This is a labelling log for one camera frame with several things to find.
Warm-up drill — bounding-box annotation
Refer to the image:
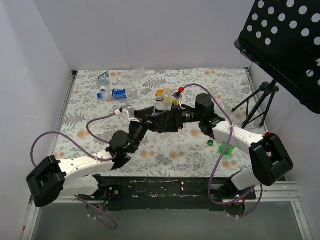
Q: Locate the clear bottle blue label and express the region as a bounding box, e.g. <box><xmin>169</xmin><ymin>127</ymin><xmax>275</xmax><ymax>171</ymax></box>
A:
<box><xmin>97</xmin><ymin>88</ymin><xmax>138</xmax><ymax>101</ymax></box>

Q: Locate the clear bottle black cap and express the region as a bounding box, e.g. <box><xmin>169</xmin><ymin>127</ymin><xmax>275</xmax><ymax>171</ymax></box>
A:
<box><xmin>153</xmin><ymin>95</ymin><xmax>168</xmax><ymax>115</ymax></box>

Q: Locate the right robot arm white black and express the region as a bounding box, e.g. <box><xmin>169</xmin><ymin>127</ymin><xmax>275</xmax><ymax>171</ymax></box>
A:
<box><xmin>162</xmin><ymin>93</ymin><xmax>294</xmax><ymax>199</ymax></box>

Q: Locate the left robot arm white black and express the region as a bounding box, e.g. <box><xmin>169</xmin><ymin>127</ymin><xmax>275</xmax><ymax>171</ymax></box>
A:
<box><xmin>26</xmin><ymin>105</ymin><xmax>183</xmax><ymax>207</ymax></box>

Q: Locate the green bottle cap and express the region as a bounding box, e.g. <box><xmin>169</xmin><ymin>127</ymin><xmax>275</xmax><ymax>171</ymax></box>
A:
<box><xmin>207</xmin><ymin>140</ymin><xmax>214</xmax><ymax>146</ymax></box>

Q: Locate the clear uncapped bottle right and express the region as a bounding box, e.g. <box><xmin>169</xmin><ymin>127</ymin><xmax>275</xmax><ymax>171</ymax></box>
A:
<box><xmin>213</xmin><ymin>91</ymin><xmax>230</xmax><ymax>112</ymax></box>

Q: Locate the crushed clear bottle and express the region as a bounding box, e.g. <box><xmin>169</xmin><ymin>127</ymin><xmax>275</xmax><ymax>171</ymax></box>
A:
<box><xmin>120</xmin><ymin>67</ymin><xmax>146</xmax><ymax>83</ymax></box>

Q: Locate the green plastic bottle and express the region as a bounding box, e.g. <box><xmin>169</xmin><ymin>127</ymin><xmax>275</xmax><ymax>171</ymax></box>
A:
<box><xmin>218</xmin><ymin>141</ymin><xmax>236</xmax><ymax>156</ymax></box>

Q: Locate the bottle green white label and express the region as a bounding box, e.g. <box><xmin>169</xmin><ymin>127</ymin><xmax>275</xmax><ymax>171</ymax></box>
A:
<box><xmin>97</xmin><ymin>70</ymin><xmax>110</xmax><ymax>87</ymax></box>

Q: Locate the floral tablecloth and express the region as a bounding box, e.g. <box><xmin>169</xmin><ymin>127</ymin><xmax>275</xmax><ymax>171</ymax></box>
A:
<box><xmin>53</xmin><ymin>68</ymin><xmax>254</xmax><ymax>178</ymax></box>

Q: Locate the yellow green toy basket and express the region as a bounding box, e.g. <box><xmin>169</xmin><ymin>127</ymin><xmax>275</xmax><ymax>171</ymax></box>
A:
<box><xmin>156</xmin><ymin>88</ymin><xmax>165</xmax><ymax>96</ymax></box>

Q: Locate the black tripod stand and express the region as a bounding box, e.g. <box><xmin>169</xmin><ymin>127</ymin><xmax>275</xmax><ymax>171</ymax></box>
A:
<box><xmin>231</xmin><ymin>79</ymin><xmax>280</xmax><ymax>129</ymax></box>

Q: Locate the black perforated music stand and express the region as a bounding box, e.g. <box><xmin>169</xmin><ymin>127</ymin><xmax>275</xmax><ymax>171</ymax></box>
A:
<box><xmin>234</xmin><ymin>0</ymin><xmax>320</xmax><ymax>114</ymax></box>

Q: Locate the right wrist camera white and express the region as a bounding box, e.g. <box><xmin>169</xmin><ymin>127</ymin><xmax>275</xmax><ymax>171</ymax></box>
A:
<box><xmin>171</xmin><ymin>87</ymin><xmax>185</xmax><ymax>107</ymax></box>

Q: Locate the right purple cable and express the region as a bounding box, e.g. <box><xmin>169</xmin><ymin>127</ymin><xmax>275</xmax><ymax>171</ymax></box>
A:
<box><xmin>179</xmin><ymin>83</ymin><xmax>264</xmax><ymax>218</ymax></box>

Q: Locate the purple cable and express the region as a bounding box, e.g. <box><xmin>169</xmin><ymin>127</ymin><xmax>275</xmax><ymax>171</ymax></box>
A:
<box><xmin>30</xmin><ymin>111</ymin><xmax>121</xmax><ymax>230</ymax></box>
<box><xmin>179</xmin><ymin>83</ymin><xmax>264</xmax><ymax>218</ymax></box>

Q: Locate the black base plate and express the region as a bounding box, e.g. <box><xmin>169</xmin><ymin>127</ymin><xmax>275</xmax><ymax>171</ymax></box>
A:
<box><xmin>92</xmin><ymin>174</ymin><xmax>246</xmax><ymax>211</ymax></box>

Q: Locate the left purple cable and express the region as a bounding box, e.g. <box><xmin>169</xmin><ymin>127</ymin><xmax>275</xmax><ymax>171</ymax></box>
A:
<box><xmin>30</xmin><ymin>111</ymin><xmax>121</xmax><ymax>230</ymax></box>

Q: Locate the aluminium frame rail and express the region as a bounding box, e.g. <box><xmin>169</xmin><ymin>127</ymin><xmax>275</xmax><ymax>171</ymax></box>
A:
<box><xmin>256</xmin><ymin>181</ymin><xmax>313</xmax><ymax>240</ymax></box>

